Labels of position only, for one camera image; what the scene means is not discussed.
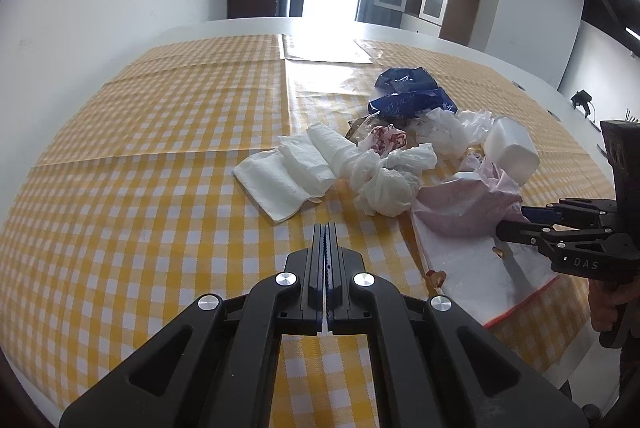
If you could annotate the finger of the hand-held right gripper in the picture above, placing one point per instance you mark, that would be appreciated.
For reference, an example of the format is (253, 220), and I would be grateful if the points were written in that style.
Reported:
(520, 233)
(537, 214)

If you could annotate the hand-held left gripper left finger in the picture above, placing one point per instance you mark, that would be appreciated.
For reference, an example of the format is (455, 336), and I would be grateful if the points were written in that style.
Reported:
(319, 268)

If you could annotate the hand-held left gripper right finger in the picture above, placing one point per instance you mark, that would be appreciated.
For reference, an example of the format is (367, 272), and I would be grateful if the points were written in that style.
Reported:
(332, 268)

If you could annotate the pink plastic bag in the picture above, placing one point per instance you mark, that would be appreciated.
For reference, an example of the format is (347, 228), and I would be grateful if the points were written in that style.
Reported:
(460, 208)

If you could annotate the person's right hand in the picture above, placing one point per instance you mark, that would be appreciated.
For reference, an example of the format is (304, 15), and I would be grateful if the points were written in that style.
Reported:
(599, 308)

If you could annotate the clear plastic bag red edge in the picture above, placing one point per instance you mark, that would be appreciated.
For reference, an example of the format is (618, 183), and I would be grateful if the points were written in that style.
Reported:
(465, 268)

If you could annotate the white plastic cup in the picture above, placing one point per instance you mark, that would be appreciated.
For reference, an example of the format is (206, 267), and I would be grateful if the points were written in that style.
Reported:
(512, 152)

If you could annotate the flat white paper napkin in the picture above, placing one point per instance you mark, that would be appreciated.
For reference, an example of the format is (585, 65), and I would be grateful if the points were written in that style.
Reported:
(272, 183)

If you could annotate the crumpled white tissue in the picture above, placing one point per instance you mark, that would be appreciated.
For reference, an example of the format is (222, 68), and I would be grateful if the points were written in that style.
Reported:
(387, 188)

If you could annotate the rolled white paper towel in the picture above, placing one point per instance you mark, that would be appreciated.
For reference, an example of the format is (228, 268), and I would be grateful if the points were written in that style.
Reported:
(325, 150)

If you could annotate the crumpled white plastic bag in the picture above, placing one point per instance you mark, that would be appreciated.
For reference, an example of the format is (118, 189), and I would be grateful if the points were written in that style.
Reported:
(450, 132)

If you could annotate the small black device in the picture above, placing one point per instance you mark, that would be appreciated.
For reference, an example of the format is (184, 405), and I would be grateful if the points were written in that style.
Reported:
(581, 98)

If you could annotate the red and white wrapper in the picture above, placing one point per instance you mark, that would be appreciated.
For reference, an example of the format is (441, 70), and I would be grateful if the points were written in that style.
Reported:
(387, 138)

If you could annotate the brown clear wrapper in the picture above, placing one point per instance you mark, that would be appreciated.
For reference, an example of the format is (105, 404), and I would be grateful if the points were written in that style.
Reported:
(361, 126)

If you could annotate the blue plastic bag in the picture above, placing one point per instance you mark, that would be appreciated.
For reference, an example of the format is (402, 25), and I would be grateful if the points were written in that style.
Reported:
(407, 90)

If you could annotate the yellow checked tablecloth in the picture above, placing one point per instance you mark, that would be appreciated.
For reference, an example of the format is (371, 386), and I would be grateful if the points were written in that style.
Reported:
(150, 157)

